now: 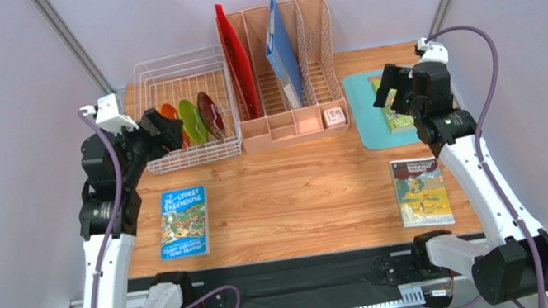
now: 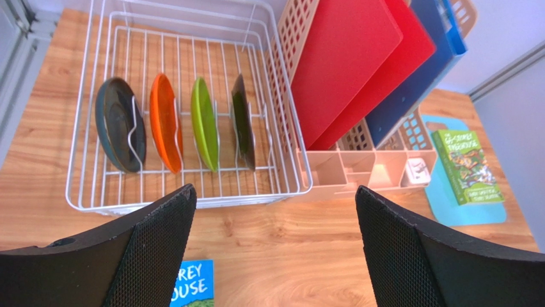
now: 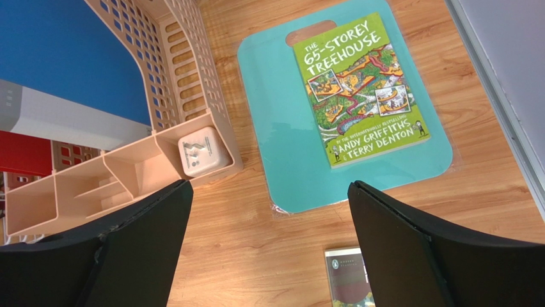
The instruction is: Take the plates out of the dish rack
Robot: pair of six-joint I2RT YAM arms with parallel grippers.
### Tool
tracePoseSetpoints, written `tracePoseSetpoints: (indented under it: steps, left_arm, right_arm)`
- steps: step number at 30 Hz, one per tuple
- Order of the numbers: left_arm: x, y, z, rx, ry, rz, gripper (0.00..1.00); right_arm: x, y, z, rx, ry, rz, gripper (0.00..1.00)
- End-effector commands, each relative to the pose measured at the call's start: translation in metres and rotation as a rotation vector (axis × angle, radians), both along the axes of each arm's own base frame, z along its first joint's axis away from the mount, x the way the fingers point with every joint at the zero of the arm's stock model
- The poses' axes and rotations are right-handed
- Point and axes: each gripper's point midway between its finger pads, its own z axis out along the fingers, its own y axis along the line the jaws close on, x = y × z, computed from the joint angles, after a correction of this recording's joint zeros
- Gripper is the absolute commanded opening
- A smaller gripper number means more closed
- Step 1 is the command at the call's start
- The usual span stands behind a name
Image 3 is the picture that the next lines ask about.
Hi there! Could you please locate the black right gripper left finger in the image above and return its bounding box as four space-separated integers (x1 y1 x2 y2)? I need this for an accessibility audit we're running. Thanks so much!
1 180 194 306

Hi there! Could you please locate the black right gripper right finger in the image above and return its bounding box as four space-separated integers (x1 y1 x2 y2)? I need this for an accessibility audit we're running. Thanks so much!
347 181 544 306

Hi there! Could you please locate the grey penguin paperback book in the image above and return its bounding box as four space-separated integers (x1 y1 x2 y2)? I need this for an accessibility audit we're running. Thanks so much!
324 247 375 306

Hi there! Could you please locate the white charger cube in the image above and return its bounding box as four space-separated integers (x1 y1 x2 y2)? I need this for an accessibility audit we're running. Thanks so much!
177 127 232 177

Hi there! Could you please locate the pink plastic file organizer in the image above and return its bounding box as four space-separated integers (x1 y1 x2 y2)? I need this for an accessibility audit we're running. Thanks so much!
1 1 243 239

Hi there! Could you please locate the teal cutting board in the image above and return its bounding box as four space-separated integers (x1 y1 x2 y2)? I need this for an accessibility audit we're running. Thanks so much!
237 1 453 214

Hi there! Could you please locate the red file folder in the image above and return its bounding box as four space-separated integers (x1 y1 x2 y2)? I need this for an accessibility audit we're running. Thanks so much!
1 131 53 176

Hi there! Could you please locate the green 65-storey treehouse book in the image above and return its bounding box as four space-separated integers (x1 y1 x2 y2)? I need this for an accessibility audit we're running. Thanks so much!
293 12 431 168

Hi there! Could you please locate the blue file folder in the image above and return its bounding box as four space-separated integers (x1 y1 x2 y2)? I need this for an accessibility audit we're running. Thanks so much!
1 1 152 151

